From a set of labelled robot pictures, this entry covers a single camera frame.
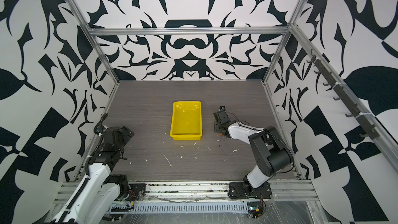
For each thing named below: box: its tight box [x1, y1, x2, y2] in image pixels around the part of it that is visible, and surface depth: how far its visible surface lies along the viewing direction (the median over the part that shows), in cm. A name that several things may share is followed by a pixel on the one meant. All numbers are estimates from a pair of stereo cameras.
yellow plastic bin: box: [169, 101, 203, 141], surface depth 98 cm
